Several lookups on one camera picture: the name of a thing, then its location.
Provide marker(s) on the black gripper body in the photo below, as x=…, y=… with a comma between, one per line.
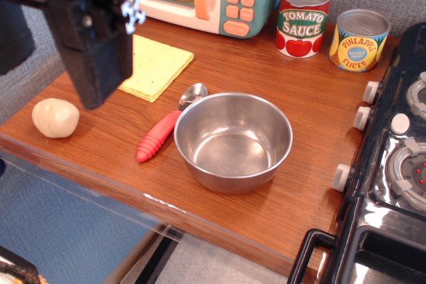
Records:
x=80, y=25

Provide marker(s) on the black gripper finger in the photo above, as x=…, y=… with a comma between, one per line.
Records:
x=98, y=71

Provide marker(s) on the stainless steel bowl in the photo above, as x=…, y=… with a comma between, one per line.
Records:
x=233, y=142

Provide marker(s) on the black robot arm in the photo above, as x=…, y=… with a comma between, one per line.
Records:
x=17, y=43

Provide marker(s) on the yellow folded towel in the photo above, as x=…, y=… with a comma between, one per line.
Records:
x=155, y=65

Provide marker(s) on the beige toy potato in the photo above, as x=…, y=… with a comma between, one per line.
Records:
x=55, y=118

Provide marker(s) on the tomato sauce can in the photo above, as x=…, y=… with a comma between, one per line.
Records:
x=300, y=28

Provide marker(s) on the pineapple slices can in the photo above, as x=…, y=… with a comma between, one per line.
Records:
x=359, y=39

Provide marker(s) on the white stove knob bottom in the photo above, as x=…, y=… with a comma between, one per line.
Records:
x=340, y=177

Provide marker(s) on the white stove knob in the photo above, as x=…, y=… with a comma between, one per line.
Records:
x=340, y=177
x=370, y=91
x=361, y=117

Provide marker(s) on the white stove knob middle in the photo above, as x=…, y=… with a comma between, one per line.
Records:
x=361, y=117

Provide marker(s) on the white stove knob top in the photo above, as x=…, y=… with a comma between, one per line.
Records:
x=370, y=91

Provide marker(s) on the black toy stove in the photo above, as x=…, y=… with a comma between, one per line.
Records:
x=381, y=220

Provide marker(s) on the red handled metal spoon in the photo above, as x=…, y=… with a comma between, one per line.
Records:
x=158, y=134

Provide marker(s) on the black oven door handle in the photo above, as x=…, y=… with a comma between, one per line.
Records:
x=313, y=238

